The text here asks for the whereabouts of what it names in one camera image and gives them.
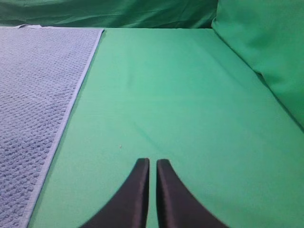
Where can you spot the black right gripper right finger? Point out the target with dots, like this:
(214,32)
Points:
(176,206)

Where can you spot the blue waffle-weave towel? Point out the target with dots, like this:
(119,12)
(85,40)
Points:
(41,72)

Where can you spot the green backdrop cloth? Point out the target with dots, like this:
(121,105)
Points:
(267,34)

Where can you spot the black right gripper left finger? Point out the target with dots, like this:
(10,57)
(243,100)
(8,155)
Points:
(128,207)

